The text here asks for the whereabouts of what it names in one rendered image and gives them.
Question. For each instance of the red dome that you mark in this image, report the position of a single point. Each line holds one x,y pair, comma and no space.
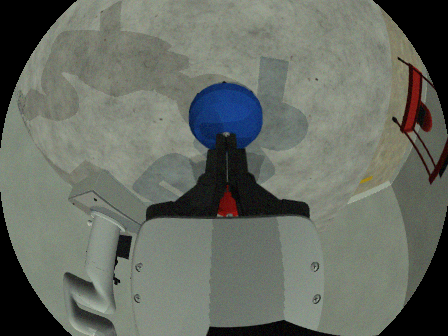
227,206

